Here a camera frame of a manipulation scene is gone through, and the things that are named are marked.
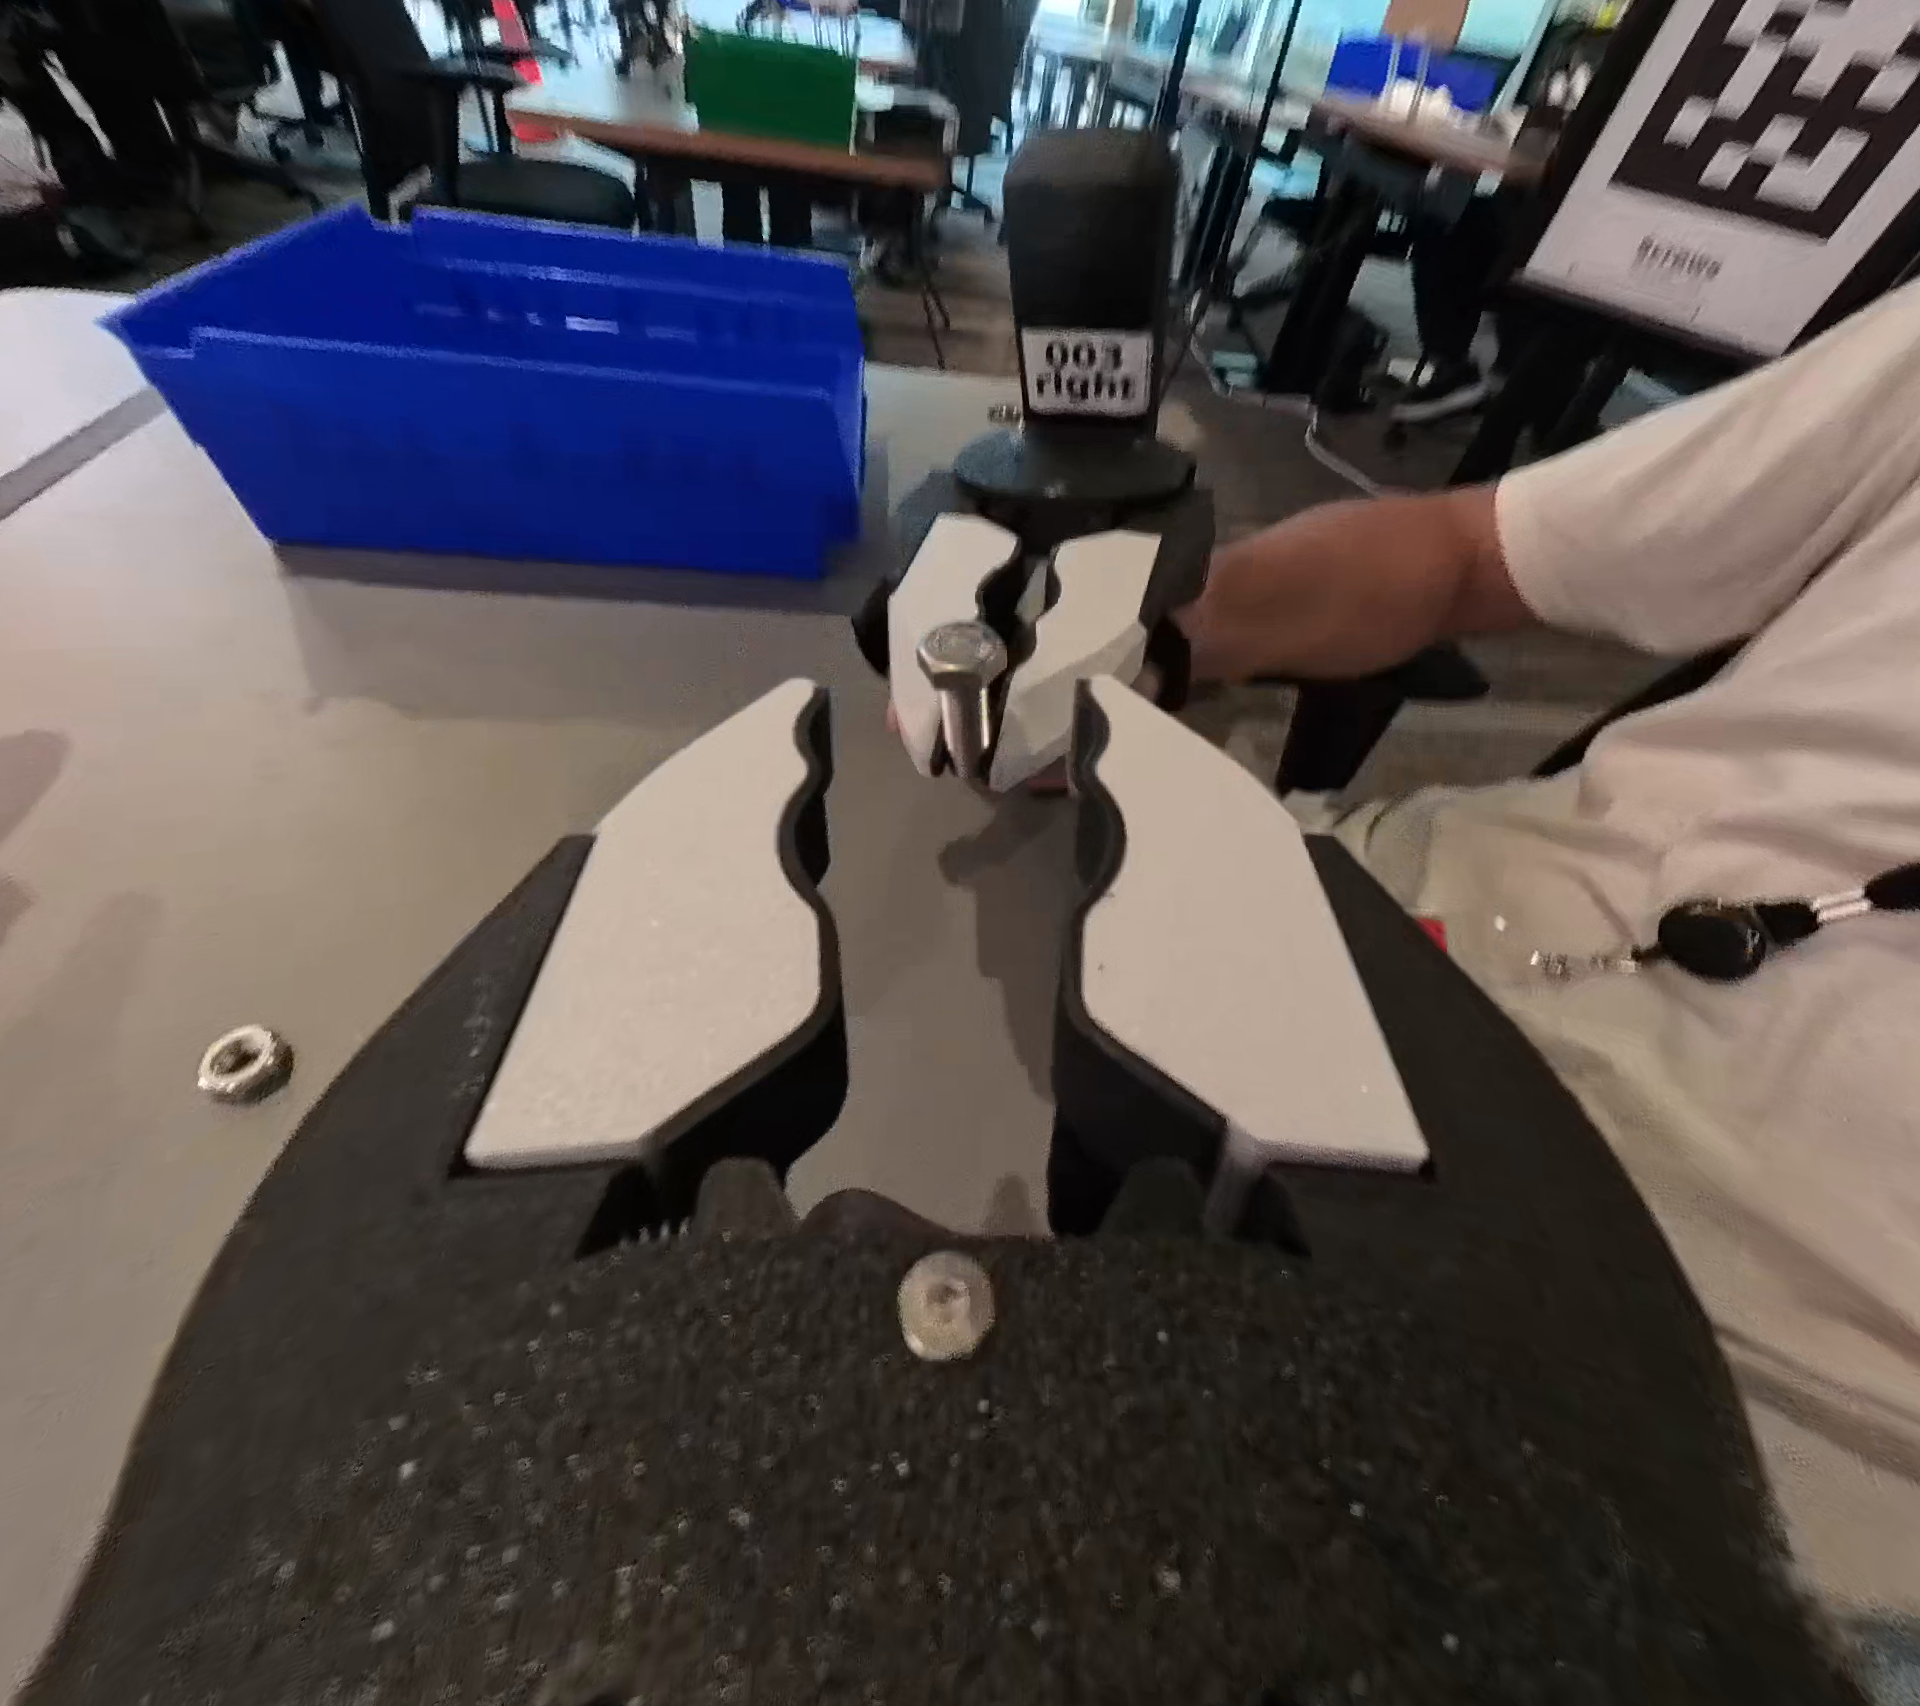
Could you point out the green plastic bin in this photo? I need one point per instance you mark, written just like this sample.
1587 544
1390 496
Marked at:
772 94

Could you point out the person in white shirt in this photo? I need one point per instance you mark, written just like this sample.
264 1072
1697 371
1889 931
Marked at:
1724 687

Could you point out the orange traffic cone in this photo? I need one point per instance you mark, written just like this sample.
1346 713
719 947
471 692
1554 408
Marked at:
507 11

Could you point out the framed marker sign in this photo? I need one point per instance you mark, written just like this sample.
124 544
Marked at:
1651 237

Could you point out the steel hex bolt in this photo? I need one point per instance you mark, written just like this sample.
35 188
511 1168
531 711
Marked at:
969 725

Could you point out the person's right forearm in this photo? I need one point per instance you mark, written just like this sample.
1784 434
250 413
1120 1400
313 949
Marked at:
1351 596

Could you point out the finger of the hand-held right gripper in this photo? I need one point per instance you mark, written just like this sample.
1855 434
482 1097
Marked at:
1095 626
939 580

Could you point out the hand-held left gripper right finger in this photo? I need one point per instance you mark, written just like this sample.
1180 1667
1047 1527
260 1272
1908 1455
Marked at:
1231 970

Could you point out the wooden desk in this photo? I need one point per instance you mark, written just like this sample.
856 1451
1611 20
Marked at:
750 160

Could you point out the blue plastic bin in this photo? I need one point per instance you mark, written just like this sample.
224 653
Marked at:
525 461

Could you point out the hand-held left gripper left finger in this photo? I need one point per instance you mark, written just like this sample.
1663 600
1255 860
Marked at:
661 970

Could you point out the steel hex nut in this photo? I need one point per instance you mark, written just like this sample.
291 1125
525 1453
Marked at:
262 1079

